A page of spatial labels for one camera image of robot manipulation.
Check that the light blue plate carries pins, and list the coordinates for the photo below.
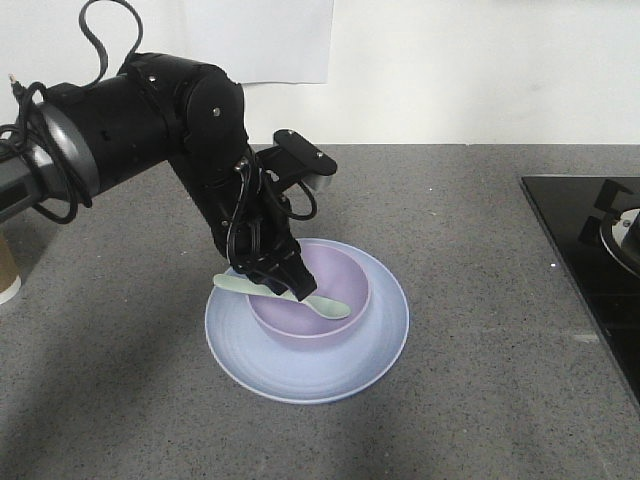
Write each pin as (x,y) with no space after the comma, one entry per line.
(286,352)

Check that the lilac plastic bowl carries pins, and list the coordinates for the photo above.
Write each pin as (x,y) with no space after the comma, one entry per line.
(339,276)

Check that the mint green plastic spoon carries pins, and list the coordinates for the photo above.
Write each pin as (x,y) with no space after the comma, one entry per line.
(280,295)

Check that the brown paper cup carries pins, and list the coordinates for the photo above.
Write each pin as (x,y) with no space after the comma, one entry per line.
(10,276)

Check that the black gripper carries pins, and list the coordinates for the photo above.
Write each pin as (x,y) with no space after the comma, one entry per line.
(249,222)

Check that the white paper sheet on wall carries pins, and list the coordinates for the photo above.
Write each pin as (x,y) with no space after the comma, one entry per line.
(275,41)

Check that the black glass gas stove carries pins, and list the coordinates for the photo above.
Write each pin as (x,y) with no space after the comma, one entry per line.
(571,208)

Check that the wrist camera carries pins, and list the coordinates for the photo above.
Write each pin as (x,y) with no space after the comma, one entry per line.
(294,159)

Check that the silver stove burner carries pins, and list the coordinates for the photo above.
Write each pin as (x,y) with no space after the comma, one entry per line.
(620,237)

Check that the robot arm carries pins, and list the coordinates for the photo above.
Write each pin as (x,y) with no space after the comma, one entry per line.
(79,142)

